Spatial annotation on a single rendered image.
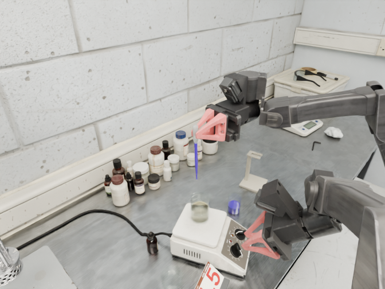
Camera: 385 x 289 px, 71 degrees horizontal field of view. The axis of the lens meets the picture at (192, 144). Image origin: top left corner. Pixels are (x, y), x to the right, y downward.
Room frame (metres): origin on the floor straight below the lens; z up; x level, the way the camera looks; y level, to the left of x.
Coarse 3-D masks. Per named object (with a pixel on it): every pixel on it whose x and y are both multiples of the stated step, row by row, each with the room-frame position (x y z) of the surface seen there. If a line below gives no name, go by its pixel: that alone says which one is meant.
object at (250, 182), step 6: (252, 156) 0.75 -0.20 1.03; (246, 162) 0.77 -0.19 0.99; (246, 168) 0.77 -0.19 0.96; (246, 174) 0.77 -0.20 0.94; (252, 174) 0.80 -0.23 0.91; (246, 180) 0.77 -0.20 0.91; (252, 180) 0.77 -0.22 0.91; (258, 180) 0.77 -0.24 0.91; (264, 180) 0.77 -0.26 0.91; (240, 186) 0.74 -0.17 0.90; (246, 186) 0.73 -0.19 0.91; (252, 186) 0.73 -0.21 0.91; (258, 186) 0.73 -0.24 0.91
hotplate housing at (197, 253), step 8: (224, 224) 0.50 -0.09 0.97; (224, 232) 0.48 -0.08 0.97; (176, 240) 0.45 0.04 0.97; (184, 240) 0.45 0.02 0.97; (224, 240) 0.46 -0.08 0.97; (176, 248) 0.45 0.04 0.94; (184, 248) 0.44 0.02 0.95; (192, 248) 0.44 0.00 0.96; (200, 248) 0.43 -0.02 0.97; (208, 248) 0.43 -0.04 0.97; (216, 248) 0.43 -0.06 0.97; (176, 256) 0.45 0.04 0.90; (184, 256) 0.44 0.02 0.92; (192, 256) 0.44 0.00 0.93; (200, 256) 0.43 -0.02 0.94; (208, 256) 0.42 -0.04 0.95; (216, 256) 0.41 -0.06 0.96; (224, 256) 0.41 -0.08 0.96; (248, 256) 0.44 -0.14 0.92; (216, 264) 0.41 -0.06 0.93; (224, 264) 0.41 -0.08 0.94; (232, 264) 0.40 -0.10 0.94; (232, 272) 0.40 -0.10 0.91; (240, 272) 0.39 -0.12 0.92
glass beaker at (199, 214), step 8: (192, 192) 0.53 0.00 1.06; (200, 192) 0.54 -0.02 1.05; (192, 200) 0.53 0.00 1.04; (200, 200) 0.54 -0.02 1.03; (208, 200) 0.53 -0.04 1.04; (192, 208) 0.50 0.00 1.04; (200, 208) 0.49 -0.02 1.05; (208, 208) 0.50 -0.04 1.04; (192, 216) 0.50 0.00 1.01; (200, 216) 0.49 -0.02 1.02; (208, 216) 0.50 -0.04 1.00
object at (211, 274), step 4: (208, 268) 0.40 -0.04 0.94; (212, 268) 0.40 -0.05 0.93; (208, 272) 0.39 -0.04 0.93; (212, 272) 0.39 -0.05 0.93; (216, 272) 0.40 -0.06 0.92; (208, 276) 0.38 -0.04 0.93; (212, 276) 0.38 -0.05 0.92; (216, 276) 0.39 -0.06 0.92; (220, 276) 0.39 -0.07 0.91; (204, 280) 0.37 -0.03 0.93; (208, 280) 0.37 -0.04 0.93; (212, 280) 0.38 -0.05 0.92; (216, 280) 0.38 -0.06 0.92; (220, 280) 0.38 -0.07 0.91; (204, 284) 0.36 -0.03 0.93; (208, 284) 0.36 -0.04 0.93; (212, 284) 0.37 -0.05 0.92; (216, 284) 0.37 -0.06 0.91; (200, 288) 0.35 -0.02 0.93; (204, 288) 0.35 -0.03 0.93; (208, 288) 0.36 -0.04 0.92; (212, 288) 0.36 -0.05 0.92; (216, 288) 0.36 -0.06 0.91
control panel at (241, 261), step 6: (234, 222) 0.52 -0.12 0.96; (228, 228) 0.49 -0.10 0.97; (234, 228) 0.50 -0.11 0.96; (240, 228) 0.51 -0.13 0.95; (228, 234) 0.48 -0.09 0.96; (234, 234) 0.48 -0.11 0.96; (228, 240) 0.46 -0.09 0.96; (234, 240) 0.47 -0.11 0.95; (240, 240) 0.47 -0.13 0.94; (228, 246) 0.44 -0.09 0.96; (240, 246) 0.46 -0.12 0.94; (222, 252) 0.42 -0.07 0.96; (228, 252) 0.43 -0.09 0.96; (246, 252) 0.44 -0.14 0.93; (228, 258) 0.41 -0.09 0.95; (234, 258) 0.42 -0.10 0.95; (240, 258) 0.42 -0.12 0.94; (246, 258) 0.43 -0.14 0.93; (240, 264) 0.41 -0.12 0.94
